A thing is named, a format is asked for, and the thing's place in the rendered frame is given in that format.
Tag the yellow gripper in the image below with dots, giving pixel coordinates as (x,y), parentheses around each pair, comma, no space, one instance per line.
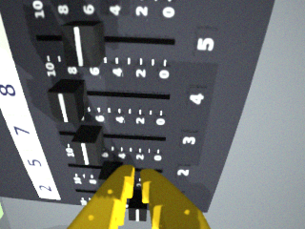
(169,207)

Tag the black lighting desk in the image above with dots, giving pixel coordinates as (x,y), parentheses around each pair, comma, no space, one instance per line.
(172,83)

